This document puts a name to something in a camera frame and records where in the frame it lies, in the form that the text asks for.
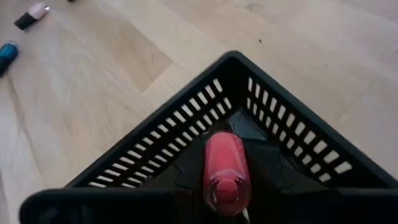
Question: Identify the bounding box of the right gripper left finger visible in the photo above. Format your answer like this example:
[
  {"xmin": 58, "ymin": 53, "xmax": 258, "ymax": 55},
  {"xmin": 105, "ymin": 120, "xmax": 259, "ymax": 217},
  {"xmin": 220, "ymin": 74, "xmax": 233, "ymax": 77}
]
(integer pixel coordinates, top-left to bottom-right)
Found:
[{"xmin": 19, "ymin": 136, "xmax": 218, "ymax": 224}]

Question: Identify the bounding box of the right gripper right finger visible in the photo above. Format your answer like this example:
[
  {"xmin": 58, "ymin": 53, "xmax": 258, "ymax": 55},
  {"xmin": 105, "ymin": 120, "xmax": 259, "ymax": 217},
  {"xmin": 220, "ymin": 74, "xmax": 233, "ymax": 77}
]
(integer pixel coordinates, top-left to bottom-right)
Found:
[{"xmin": 248, "ymin": 138, "xmax": 398, "ymax": 224}]

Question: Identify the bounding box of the coral pink nail polish bottle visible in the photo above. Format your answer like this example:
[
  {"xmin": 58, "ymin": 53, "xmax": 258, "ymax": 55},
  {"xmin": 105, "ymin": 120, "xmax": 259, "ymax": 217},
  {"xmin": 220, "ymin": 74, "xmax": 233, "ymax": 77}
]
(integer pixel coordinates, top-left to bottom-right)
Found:
[{"xmin": 201, "ymin": 130, "xmax": 252, "ymax": 218}]

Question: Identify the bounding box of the black slotted plastic basket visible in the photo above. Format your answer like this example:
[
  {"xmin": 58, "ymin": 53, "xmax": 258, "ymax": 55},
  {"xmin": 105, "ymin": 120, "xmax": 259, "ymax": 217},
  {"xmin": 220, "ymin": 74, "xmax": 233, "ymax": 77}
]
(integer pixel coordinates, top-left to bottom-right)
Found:
[{"xmin": 63, "ymin": 50, "xmax": 398, "ymax": 194}]

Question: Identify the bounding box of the teal nail polish bottle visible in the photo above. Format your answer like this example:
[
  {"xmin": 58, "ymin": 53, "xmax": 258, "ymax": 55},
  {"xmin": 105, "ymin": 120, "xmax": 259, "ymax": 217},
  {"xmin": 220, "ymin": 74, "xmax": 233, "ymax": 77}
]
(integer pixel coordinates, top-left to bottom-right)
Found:
[{"xmin": 0, "ymin": 40, "xmax": 19, "ymax": 78}]

